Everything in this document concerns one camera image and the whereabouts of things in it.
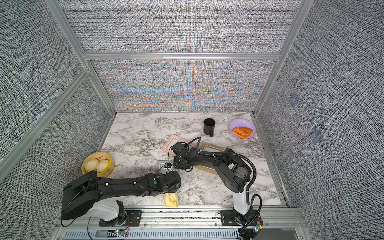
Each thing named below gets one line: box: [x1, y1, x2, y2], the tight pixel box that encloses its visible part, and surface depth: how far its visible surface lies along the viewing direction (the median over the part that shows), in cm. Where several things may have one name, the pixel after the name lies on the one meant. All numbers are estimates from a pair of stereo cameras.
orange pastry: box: [232, 126, 254, 139], surface depth 106 cm
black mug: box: [203, 118, 216, 137], surface depth 105 cm
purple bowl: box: [228, 118, 257, 140], surface depth 108 cm
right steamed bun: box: [96, 159, 109, 172], surface depth 87 cm
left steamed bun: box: [84, 158, 100, 172], surface depth 87 cm
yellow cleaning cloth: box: [162, 192, 179, 208], surface depth 77 cm
